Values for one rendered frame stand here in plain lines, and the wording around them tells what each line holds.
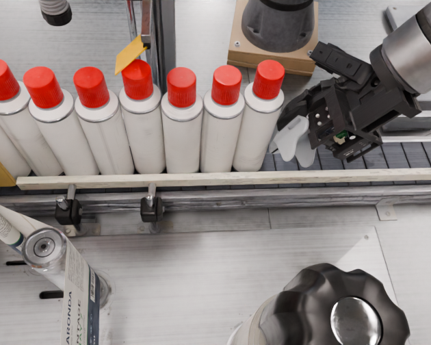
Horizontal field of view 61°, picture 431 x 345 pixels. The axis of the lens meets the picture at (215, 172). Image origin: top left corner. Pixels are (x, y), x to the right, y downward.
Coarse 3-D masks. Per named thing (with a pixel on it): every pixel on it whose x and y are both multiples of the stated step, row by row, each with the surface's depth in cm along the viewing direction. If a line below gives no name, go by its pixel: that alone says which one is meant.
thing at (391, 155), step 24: (384, 144) 64; (408, 144) 64; (264, 168) 60; (288, 168) 60; (312, 168) 61; (336, 168) 61; (360, 168) 61; (384, 168) 62; (0, 192) 55; (24, 192) 55; (48, 192) 55; (96, 192) 56
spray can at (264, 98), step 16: (272, 64) 43; (256, 80) 43; (272, 80) 42; (256, 96) 45; (272, 96) 44; (256, 112) 46; (272, 112) 46; (240, 128) 51; (256, 128) 48; (272, 128) 49; (240, 144) 53; (256, 144) 51; (240, 160) 56; (256, 160) 55
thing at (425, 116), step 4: (280, 112) 55; (424, 112) 57; (428, 112) 57; (308, 116) 55; (400, 116) 57; (404, 116) 57; (416, 116) 57; (420, 116) 57; (424, 116) 57; (428, 116) 57; (392, 120) 57; (396, 120) 57; (400, 120) 58; (404, 120) 58; (408, 120) 58; (412, 120) 58; (416, 120) 58; (420, 120) 58; (424, 120) 58; (428, 120) 58; (124, 124) 54
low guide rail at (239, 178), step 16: (48, 176) 53; (64, 176) 53; (80, 176) 53; (96, 176) 53; (112, 176) 53; (128, 176) 54; (144, 176) 54; (160, 176) 54; (176, 176) 54; (192, 176) 54; (208, 176) 54; (224, 176) 55; (240, 176) 55; (256, 176) 55; (272, 176) 55; (288, 176) 55; (304, 176) 56; (320, 176) 56; (336, 176) 56; (352, 176) 56; (368, 176) 57; (384, 176) 57; (400, 176) 57; (416, 176) 58
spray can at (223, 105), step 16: (224, 80) 41; (240, 80) 41; (208, 96) 45; (224, 96) 42; (240, 96) 45; (208, 112) 45; (224, 112) 44; (240, 112) 45; (208, 128) 47; (224, 128) 46; (208, 144) 50; (224, 144) 49; (208, 160) 54; (224, 160) 53
